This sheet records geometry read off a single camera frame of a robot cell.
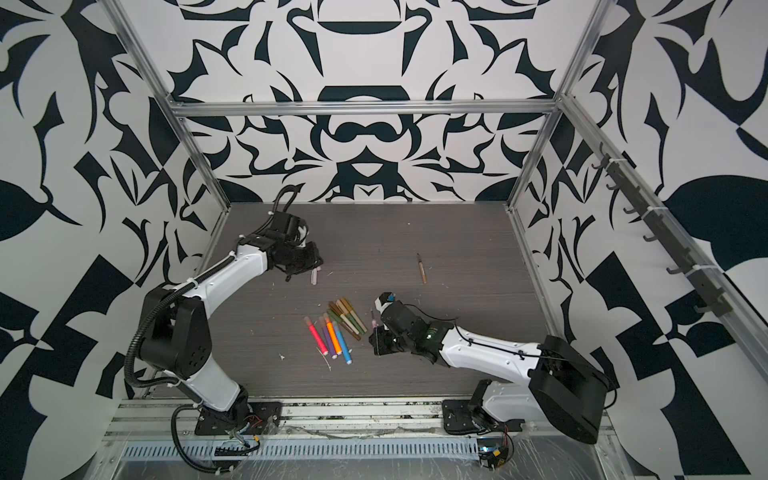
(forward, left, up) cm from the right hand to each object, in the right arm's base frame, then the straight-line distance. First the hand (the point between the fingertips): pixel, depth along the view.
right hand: (369, 340), depth 80 cm
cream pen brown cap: (+11, +10, -6) cm, 16 cm away
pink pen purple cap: (+4, -1, +2) cm, 5 cm away
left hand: (+23, +13, +7) cm, 27 cm away
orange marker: (+4, +11, -6) cm, 13 cm away
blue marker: (-1, +7, -7) cm, 9 cm away
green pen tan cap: (+11, +8, -6) cm, 15 cm away
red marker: (+4, +16, -6) cm, 17 cm away
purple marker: (+2, +12, -6) cm, 14 cm away
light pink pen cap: (+23, +19, -6) cm, 31 cm away
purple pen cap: (+23, +20, -6) cm, 31 cm away
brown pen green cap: (+7, +8, -6) cm, 12 cm away
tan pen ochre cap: (+11, +6, -6) cm, 14 cm away
